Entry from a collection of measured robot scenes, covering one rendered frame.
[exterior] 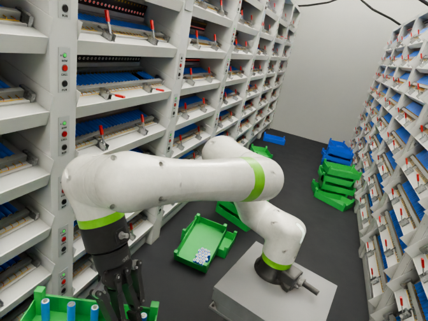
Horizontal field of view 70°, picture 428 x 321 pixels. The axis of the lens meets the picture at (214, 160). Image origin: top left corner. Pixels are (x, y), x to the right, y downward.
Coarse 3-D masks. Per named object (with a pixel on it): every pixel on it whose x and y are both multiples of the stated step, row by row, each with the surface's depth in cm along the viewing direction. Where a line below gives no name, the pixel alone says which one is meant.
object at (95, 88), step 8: (136, 80) 128; (144, 80) 133; (152, 80) 138; (160, 80) 143; (80, 88) 99; (88, 88) 102; (96, 88) 105; (112, 88) 114; (120, 88) 117; (128, 88) 121; (80, 96) 98
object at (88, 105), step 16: (80, 64) 112; (96, 64) 119; (112, 64) 128; (128, 64) 138; (144, 64) 148; (96, 96) 105; (112, 96) 111; (128, 96) 117; (144, 96) 126; (160, 96) 140; (80, 112) 96; (96, 112) 104
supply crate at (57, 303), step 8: (40, 288) 74; (40, 296) 73; (48, 296) 75; (56, 296) 76; (64, 296) 76; (32, 304) 73; (40, 304) 74; (56, 304) 77; (64, 304) 77; (80, 304) 77; (88, 304) 77; (152, 304) 76; (32, 312) 74; (40, 312) 75; (56, 312) 77; (64, 312) 78; (80, 312) 78; (88, 312) 78; (152, 312) 76; (24, 320) 70; (32, 320) 74; (40, 320) 74; (56, 320) 75; (64, 320) 76; (80, 320) 76; (88, 320) 77; (104, 320) 78; (152, 320) 77
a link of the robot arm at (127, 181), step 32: (96, 160) 54; (128, 160) 50; (160, 160) 55; (192, 160) 63; (224, 160) 70; (96, 192) 50; (128, 192) 48; (160, 192) 53; (192, 192) 60; (224, 192) 67
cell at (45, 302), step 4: (44, 300) 72; (48, 300) 73; (44, 304) 72; (48, 304) 73; (44, 308) 72; (48, 308) 73; (44, 312) 73; (48, 312) 74; (44, 316) 73; (48, 316) 74; (44, 320) 74; (48, 320) 75
